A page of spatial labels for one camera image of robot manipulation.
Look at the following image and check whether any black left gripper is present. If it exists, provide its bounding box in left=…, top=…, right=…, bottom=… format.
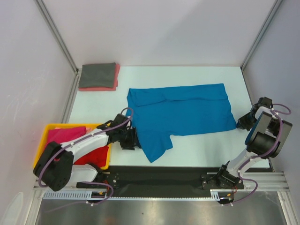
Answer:
left=117, top=127, right=141, bottom=150

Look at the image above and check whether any blue t-shirt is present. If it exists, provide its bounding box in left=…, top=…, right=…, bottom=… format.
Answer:
left=126, top=83, right=236, bottom=163

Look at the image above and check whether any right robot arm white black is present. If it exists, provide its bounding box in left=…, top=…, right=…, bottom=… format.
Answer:
left=216, top=106, right=293, bottom=189

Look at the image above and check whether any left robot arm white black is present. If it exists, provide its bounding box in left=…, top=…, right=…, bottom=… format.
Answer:
left=33, top=124, right=141, bottom=191

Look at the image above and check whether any red t-shirt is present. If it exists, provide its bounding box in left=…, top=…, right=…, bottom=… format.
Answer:
left=74, top=146, right=110, bottom=168

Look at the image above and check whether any magenta t-shirt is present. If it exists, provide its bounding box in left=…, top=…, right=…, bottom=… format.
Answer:
left=46, top=127, right=86, bottom=144

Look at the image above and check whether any folded grey t-shirt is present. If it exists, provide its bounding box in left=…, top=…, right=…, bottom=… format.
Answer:
left=79, top=62, right=116, bottom=88

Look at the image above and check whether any folded salmon pink t-shirt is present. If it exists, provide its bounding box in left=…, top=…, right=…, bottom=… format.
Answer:
left=78, top=64, right=120, bottom=91

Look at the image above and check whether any yellow plastic bin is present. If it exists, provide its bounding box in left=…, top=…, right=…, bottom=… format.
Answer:
left=33, top=123, right=111, bottom=170

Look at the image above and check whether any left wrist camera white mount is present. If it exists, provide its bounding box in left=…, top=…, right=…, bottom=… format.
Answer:
left=112, top=113, right=132, bottom=128

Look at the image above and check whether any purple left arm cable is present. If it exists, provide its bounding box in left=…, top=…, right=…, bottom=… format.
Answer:
left=37, top=107, right=135, bottom=204

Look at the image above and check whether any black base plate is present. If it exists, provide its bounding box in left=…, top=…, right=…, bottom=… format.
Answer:
left=76, top=165, right=244, bottom=198

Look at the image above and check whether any aluminium front rail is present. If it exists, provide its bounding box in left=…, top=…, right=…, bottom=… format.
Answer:
left=33, top=172, right=290, bottom=192

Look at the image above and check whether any grey slotted cable duct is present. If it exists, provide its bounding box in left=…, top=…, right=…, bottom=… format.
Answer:
left=44, top=190, right=234, bottom=201

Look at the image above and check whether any right aluminium frame post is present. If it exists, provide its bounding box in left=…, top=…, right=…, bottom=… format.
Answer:
left=240, top=0, right=284, bottom=72

